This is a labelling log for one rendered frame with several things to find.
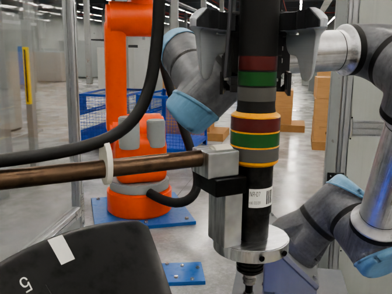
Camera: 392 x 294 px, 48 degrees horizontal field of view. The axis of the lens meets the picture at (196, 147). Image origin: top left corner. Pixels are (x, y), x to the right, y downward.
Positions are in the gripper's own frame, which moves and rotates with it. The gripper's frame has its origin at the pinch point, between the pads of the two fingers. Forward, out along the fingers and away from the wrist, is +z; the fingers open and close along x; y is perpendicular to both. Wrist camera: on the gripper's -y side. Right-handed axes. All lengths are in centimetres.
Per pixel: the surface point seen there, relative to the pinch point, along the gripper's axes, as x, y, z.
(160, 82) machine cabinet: 237, 80, -1057
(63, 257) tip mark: 19.4, 24.5, -5.3
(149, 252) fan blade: 11.6, 26.1, -11.2
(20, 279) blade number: 22.3, 25.2, -1.6
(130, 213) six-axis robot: 115, 156, -357
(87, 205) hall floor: 175, 167, -401
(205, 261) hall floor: 34, 167, -289
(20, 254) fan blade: 23.1, 23.5, -3.3
